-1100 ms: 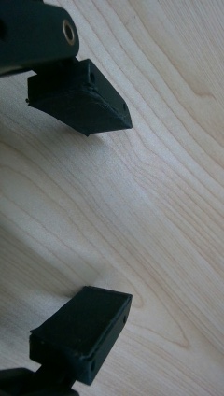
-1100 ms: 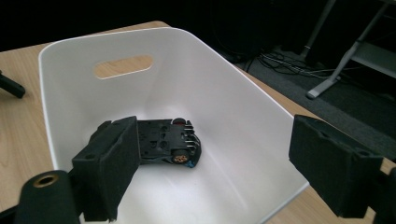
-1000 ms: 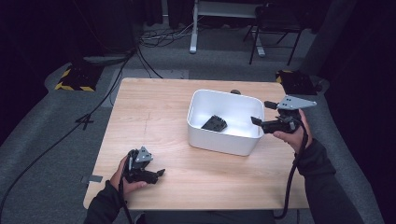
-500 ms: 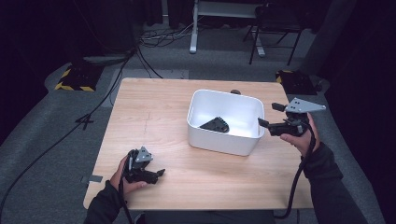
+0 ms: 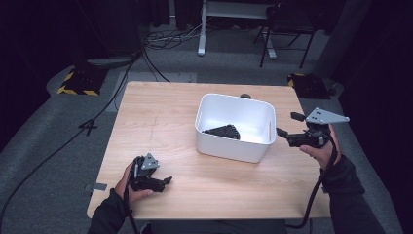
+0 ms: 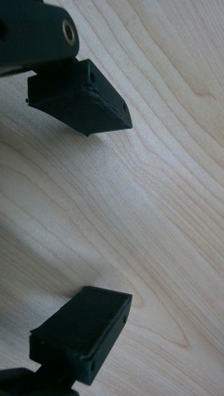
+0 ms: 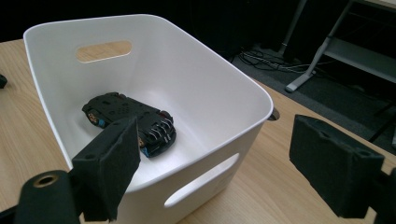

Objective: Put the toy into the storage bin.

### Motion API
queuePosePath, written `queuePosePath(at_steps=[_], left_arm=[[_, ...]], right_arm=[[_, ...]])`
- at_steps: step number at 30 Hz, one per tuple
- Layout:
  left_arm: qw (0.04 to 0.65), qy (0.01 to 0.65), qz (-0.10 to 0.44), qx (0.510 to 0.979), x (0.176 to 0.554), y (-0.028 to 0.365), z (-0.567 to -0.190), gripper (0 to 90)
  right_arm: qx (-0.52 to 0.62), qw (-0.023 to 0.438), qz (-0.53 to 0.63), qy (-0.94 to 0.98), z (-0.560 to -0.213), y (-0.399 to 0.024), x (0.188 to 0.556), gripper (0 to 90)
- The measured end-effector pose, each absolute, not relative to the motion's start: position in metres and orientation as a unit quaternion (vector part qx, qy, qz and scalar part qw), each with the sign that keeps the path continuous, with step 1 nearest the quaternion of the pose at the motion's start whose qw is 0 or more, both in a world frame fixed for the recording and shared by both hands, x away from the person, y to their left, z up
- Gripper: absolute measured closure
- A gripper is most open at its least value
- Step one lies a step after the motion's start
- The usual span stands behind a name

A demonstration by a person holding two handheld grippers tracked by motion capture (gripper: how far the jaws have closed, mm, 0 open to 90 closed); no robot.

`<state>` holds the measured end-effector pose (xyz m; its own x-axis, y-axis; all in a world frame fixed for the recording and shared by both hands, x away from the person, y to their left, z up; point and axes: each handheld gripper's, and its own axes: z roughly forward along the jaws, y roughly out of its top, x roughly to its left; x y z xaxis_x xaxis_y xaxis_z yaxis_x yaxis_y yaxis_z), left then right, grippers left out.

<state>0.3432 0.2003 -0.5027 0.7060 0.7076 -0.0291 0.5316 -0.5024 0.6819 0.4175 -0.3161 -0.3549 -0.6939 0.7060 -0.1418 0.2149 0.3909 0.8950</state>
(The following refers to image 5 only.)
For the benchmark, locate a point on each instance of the person's right hand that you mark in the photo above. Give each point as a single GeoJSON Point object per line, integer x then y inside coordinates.
{"type": "Point", "coordinates": [323, 152]}

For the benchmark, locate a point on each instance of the white desk frame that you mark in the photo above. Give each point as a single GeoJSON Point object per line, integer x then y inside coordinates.
{"type": "Point", "coordinates": [203, 32]}

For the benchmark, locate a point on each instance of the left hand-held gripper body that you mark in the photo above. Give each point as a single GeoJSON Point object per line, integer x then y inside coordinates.
{"type": "Point", "coordinates": [144, 172]}

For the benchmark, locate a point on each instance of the small dark round object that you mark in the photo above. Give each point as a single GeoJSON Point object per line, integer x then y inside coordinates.
{"type": "Point", "coordinates": [246, 96]}

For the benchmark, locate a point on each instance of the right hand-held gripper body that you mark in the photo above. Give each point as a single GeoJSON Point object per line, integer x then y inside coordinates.
{"type": "Point", "coordinates": [316, 130]}

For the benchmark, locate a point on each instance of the black stand base yellow corner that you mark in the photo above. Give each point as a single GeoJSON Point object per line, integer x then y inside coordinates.
{"type": "Point", "coordinates": [308, 86]}

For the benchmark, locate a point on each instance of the black chair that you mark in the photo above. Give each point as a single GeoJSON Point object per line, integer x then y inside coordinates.
{"type": "Point", "coordinates": [287, 26]}

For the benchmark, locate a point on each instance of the grey flat stand foot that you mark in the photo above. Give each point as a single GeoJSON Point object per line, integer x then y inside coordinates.
{"type": "Point", "coordinates": [108, 61]}

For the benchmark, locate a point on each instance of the white plastic bin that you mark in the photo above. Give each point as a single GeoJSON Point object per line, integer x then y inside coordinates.
{"type": "Point", "coordinates": [235, 143]}

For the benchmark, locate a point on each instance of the grey tape strip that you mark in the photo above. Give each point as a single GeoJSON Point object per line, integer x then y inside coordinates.
{"type": "Point", "coordinates": [99, 186]}

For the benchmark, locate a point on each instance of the black yellow striped stand base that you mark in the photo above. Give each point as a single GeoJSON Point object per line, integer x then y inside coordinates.
{"type": "Point", "coordinates": [82, 82]}

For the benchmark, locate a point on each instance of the blue toy car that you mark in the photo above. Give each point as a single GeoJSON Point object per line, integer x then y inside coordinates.
{"type": "Point", "coordinates": [224, 131]}

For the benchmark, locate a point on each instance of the person's left hand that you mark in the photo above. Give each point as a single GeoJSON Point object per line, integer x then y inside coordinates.
{"type": "Point", "coordinates": [125, 187]}

